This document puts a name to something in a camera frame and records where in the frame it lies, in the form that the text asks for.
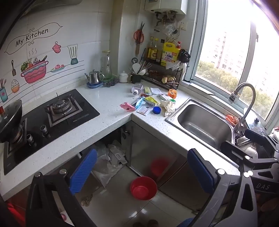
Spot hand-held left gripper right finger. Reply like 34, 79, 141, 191
187, 149, 259, 227

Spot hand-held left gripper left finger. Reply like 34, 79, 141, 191
26, 149, 98, 227

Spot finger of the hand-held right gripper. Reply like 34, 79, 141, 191
244, 129, 277, 153
220, 141, 278, 169

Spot white glove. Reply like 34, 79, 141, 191
160, 99, 176, 117

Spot pink wrapper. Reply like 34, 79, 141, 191
120, 102, 134, 112

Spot green and white medicine box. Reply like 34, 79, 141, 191
159, 94, 176, 103

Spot yellow foil pouch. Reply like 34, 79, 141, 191
144, 96, 160, 107

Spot blue and white wrapper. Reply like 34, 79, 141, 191
131, 97, 145, 109

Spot clear bottle with white cap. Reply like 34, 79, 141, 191
131, 83, 143, 96

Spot person's right hand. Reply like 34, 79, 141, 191
256, 193, 279, 215

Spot clear plastic bags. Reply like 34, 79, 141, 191
87, 140, 129, 188

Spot beige floor rag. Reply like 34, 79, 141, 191
81, 193, 93, 207

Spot orange mesh scrubber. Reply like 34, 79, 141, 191
225, 115, 239, 126

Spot stainless steel sink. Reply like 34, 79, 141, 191
165, 98, 242, 153

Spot steel gooseneck faucet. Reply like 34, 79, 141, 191
228, 82, 256, 133

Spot black glass gas cooktop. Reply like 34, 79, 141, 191
3, 88, 100, 175

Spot red plastic basin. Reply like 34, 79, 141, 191
130, 176, 158, 201

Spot metal cabinet door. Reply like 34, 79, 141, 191
129, 121, 190, 177

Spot blue saucer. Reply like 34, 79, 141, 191
86, 81, 103, 89

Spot wok with glass lid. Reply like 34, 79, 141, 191
0, 100, 23, 143

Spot steel wool scouring pad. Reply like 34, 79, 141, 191
102, 79, 119, 88

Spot small steel teapot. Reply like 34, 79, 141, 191
85, 69, 105, 86

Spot white plastic bag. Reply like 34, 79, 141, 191
168, 61, 188, 81

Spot clear glass carafe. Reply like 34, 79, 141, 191
100, 51, 112, 80

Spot black plastic bag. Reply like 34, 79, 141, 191
178, 49, 191, 64

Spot yellow detergent jug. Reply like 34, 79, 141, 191
161, 42, 181, 67

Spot dark sauce bottle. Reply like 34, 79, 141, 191
160, 39, 166, 66

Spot yellow label sauce bottle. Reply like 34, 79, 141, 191
153, 38, 160, 61

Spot amber oil bottle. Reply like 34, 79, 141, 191
146, 36, 154, 60

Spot water heater pipes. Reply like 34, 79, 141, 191
154, 11, 181, 33

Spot white water heater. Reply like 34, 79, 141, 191
144, 0, 188, 16

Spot grey range hood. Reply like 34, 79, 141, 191
21, 0, 81, 17

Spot dark mug with gold handle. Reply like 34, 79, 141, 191
127, 73, 142, 84

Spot black wire rack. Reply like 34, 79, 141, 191
139, 48, 186, 90

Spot cartoon kitchen wall sticker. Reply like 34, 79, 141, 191
0, 21, 85, 109

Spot white window frame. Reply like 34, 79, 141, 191
183, 0, 279, 131

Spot red handled scissors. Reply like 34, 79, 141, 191
133, 22, 145, 43

